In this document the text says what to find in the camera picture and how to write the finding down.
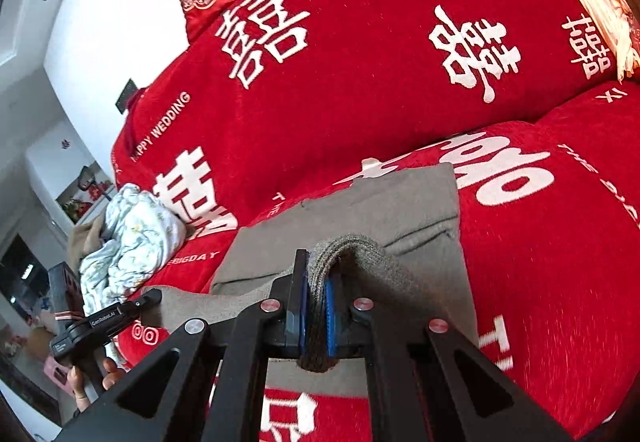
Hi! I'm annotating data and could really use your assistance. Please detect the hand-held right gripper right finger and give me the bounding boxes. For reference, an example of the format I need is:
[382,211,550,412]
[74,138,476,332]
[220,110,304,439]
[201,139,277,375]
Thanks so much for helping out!
[324,272,574,442]

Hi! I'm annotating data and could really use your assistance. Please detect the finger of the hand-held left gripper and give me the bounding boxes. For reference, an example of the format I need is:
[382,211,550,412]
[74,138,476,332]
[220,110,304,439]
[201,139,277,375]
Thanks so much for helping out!
[120,288,163,323]

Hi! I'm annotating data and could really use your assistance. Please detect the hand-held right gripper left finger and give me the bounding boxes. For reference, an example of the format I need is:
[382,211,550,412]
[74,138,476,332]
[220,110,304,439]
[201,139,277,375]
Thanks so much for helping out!
[60,249,311,442]

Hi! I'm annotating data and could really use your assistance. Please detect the grey knit sweater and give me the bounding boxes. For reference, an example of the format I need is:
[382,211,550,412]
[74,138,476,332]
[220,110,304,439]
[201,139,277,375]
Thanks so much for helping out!
[140,164,482,373]

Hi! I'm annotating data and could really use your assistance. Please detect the cream folded clothes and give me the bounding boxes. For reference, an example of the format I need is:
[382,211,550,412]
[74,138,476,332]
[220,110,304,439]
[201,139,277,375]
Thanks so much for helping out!
[565,0,640,82]

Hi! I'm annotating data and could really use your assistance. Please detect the person's left hand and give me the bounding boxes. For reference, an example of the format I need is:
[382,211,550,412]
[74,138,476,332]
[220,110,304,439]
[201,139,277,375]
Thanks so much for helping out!
[69,357,127,416]

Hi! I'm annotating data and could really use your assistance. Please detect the pink box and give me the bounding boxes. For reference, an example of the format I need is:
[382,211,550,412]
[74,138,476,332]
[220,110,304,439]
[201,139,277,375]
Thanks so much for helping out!
[44,356,72,389]

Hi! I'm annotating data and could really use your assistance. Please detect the dark red box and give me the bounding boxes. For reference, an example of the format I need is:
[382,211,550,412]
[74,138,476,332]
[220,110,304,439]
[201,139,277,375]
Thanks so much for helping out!
[47,262,87,323]

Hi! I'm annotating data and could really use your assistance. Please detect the white floral cloth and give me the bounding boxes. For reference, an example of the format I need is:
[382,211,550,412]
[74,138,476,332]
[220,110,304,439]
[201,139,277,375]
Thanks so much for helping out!
[80,183,189,317]

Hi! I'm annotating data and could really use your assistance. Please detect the beige cloth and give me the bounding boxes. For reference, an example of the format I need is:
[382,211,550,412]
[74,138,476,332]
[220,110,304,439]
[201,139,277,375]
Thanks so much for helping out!
[66,214,109,273]

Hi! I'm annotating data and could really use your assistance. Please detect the black loop stand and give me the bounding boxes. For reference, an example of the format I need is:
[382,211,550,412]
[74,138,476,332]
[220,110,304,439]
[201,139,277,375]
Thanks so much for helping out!
[78,165,103,190]

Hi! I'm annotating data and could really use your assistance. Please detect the red printed sofa cover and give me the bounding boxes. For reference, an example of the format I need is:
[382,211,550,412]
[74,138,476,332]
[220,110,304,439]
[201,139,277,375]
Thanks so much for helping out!
[109,0,640,442]

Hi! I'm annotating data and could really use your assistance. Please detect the white wall cabinet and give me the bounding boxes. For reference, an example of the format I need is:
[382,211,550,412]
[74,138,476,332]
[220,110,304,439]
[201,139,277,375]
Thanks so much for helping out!
[26,121,117,229]

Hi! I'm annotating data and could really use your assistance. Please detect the dark wall switch panel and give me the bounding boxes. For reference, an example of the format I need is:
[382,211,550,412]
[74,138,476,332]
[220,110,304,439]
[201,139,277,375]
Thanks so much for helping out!
[115,78,139,114]

